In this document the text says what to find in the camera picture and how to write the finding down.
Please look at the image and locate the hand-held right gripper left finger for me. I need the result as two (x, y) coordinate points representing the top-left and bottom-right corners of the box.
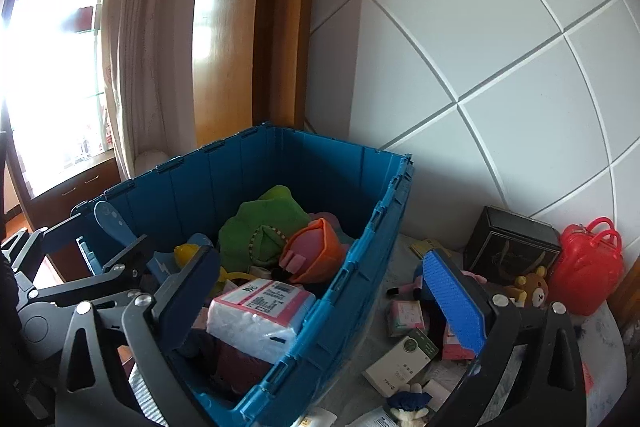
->
(55, 246), (222, 427)

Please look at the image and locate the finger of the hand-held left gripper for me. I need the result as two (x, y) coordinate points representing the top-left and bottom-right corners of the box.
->
(30, 234), (167, 309)

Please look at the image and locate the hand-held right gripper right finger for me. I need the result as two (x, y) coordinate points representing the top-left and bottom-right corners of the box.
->
(422, 249), (587, 427)

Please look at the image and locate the blue plastic storage crate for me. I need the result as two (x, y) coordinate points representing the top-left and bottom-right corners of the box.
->
(70, 122), (416, 427)

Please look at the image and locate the yellow plastic toy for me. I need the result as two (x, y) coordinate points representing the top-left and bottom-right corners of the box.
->
(173, 243), (207, 269)

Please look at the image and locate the pink packet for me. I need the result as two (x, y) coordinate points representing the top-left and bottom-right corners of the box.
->
(442, 321), (477, 361)

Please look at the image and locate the small pink green box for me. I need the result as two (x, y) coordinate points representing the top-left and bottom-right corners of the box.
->
(384, 299), (427, 338)

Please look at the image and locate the light blue plastic piece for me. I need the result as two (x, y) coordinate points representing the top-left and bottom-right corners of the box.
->
(94, 201), (139, 253)

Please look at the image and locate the yellowish flat card pack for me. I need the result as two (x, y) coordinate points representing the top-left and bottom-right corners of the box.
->
(411, 238), (453, 261)

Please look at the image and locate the pink white tissue pack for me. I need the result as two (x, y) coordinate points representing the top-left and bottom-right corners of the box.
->
(206, 278), (317, 365)

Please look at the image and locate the black box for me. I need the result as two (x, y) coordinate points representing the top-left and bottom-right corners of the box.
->
(462, 206), (562, 286)

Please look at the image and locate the brown bear plush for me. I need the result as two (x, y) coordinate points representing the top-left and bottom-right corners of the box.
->
(502, 265), (550, 309)

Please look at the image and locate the white box with green label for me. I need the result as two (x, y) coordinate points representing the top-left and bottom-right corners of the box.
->
(361, 328), (440, 399)

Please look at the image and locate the dark red pouch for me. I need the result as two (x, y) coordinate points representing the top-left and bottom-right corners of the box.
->
(214, 339), (277, 397)

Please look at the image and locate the wooden cabinet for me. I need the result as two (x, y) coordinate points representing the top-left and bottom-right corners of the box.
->
(24, 156), (127, 280)

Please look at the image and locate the green plush toy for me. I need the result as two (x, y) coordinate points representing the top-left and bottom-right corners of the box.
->
(218, 185), (311, 269)

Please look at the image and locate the blue white plush doll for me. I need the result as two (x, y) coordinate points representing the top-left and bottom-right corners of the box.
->
(386, 383), (434, 424)

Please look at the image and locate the red plastic handbag case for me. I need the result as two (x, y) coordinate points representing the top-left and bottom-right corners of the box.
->
(547, 217), (626, 317)

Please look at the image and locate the orange plush toy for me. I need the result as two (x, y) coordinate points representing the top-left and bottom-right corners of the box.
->
(279, 218), (351, 284)

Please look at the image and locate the beige curtain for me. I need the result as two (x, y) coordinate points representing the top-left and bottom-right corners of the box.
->
(100, 0), (212, 182)

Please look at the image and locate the window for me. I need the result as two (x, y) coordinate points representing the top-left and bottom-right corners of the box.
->
(0, 0), (114, 202)

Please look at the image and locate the wooden door panel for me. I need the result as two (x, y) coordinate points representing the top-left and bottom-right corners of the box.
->
(192, 0), (321, 148)

